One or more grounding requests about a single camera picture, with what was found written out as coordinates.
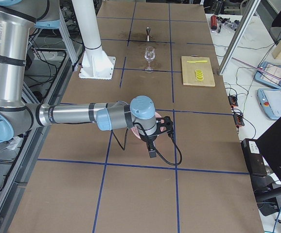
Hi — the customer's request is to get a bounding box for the red cylinder on desk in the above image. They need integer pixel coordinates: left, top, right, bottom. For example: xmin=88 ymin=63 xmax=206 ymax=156
xmin=210 ymin=15 xmax=217 ymax=30

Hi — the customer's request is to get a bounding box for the black camera bracket wrist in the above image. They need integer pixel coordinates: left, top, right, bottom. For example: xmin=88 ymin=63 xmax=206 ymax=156
xmin=155 ymin=116 xmax=174 ymax=137

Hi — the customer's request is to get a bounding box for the steel cocktail jigger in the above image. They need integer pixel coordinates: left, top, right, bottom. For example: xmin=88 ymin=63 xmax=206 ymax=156
xmin=146 ymin=27 xmax=151 ymax=42

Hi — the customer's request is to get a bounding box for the black cable wrist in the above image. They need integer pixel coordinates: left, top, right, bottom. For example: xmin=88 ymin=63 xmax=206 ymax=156
xmin=111 ymin=122 xmax=183 ymax=166

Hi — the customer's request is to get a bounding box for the bamboo cutting board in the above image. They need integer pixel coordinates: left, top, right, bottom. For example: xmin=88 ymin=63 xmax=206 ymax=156
xmin=181 ymin=56 xmax=215 ymax=87

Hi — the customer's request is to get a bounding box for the pink bowl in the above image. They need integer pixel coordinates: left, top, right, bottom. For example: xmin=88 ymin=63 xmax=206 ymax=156
xmin=131 ymin=112 xmax=161 ymax=139

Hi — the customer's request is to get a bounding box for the yellow plastic knife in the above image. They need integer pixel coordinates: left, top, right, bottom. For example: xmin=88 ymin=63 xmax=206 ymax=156
xmin=186 ymin=60 xmax=208 ymax=64

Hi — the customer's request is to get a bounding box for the black box on desk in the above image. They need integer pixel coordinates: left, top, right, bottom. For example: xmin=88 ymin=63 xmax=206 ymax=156
xmin=241 ymin=138 xmax=267 ymax=177

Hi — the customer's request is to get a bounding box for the aluminium frame post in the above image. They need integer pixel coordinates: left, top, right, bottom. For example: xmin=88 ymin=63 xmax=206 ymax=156
xmin=218 ymin=0 xmax=261 ymax=75

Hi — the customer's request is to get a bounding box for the blue teach pendant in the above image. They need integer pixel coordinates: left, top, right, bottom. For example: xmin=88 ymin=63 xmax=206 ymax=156
xmin=257 ymin=88 xmax=281 ymax=120
xmin=254 ymin=61 xmax=281 ymax=88

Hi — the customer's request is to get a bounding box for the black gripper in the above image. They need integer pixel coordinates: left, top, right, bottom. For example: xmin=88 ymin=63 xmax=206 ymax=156
xmin=140 ymin=135 xmax=157 ymax=158

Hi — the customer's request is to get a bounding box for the clear wine glass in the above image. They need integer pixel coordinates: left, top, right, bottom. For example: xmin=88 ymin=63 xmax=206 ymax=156
xmin=144 ymin=46 xmax=156 ymax=73

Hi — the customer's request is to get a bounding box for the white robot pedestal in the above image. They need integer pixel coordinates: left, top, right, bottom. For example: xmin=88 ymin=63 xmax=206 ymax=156
xmin=72 ymin=0 xmax=116 ymax=80

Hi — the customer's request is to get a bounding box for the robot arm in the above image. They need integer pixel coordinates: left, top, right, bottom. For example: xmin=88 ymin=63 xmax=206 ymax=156
xmin=0 ymin=0 xmax=160 ymax=158

